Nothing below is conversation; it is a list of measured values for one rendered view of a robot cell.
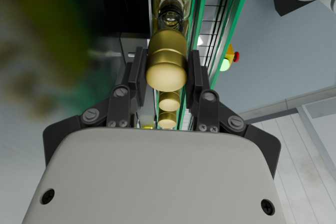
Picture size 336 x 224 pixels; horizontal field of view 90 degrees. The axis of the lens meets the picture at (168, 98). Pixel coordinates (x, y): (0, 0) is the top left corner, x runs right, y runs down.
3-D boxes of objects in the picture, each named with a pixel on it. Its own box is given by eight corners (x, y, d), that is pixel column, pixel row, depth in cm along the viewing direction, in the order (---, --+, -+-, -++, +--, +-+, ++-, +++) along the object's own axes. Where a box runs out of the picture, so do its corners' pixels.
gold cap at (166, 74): (148, 26, 14) (141, 59, 12) (189, 28, 14) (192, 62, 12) (150, 59, 17) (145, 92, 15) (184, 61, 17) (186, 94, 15)
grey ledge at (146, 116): (125, 20, 54) (118, 41, 47) (152, 22, 54) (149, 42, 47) (147, 141, 129) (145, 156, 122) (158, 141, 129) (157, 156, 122)
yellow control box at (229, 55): (212, 41, 63) (215, 54, 59) (232, 42, 63) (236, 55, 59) (208, 56, 69) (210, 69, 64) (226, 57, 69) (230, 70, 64)
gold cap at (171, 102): (159, 76, 27) (157, 98, 24) (181, 77, 27) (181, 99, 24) (159, 91, 30) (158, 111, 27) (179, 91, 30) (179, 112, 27)
